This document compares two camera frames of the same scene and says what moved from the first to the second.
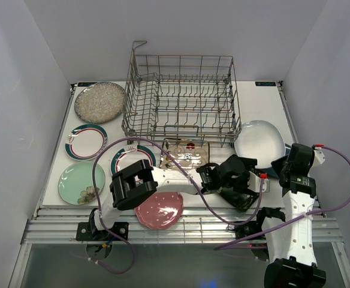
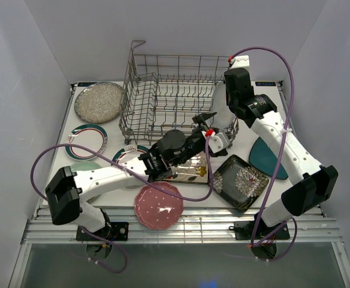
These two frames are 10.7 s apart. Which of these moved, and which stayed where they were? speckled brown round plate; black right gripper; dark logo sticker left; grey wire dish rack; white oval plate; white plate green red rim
Moved: black right gripper; white oval plate
Stayed: white plate green red rim; dark logo sticker left; speckled brown round plate; grey wire dish rack
